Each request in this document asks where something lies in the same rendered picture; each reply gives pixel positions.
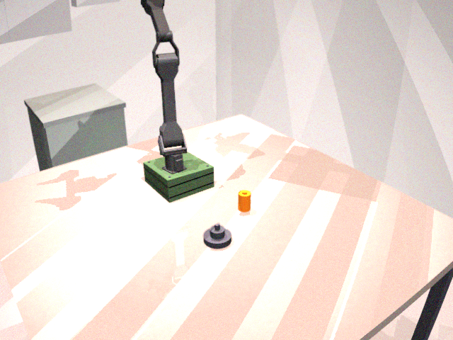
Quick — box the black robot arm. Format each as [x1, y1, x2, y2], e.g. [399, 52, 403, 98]
[141, 0, 187, 174]

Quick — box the grey round pedestal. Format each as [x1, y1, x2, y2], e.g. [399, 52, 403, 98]
[203, 223, 231, 249]

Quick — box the orange cylinder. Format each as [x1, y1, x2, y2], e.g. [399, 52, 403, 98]
[239, 190, 251, 213]

